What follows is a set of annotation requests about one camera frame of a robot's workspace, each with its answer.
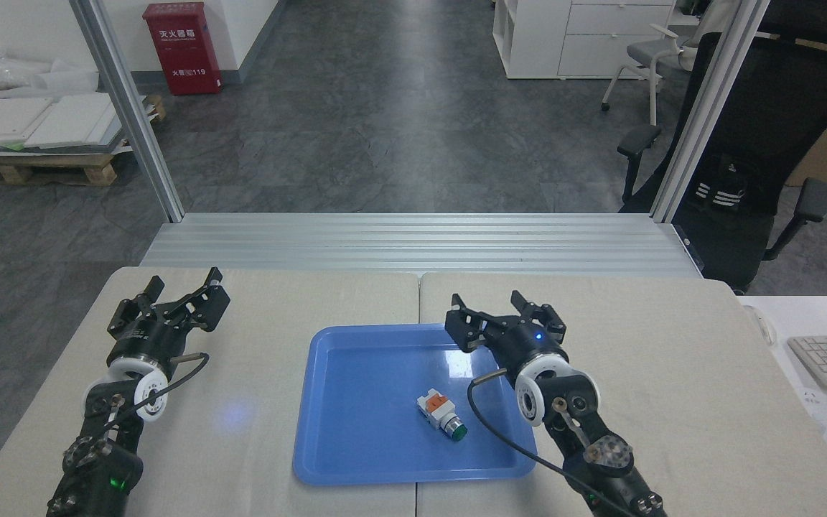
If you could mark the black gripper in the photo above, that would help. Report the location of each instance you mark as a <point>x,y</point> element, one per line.
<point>151,337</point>
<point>528,343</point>

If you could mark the green push button switch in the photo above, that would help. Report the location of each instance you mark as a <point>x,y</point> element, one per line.
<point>438,411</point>

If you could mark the blue plastic tray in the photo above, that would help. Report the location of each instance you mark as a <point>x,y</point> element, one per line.
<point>370,409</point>

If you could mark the wooden pallet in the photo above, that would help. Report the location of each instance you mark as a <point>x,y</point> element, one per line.
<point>47,166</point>

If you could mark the white foam boards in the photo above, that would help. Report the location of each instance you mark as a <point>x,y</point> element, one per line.
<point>40,122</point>

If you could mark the red fire extinguisher box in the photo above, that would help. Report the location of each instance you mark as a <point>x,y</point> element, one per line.
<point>182,50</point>

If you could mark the clear plastic wrapping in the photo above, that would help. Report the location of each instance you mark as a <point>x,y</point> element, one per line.
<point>11,72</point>

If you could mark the white drawer cabinet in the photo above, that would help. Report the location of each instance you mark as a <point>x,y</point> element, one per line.
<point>535,36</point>

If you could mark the grey white office chair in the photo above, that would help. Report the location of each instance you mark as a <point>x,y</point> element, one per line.
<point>654,54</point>

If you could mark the black mesh office chair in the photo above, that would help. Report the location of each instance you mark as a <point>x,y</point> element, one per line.
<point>772,129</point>

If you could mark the silver aluminium rail platform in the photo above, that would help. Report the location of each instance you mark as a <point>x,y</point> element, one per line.
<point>385,244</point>

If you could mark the silver aluminium post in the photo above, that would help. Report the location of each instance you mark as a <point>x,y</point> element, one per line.
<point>704,115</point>
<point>133,122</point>

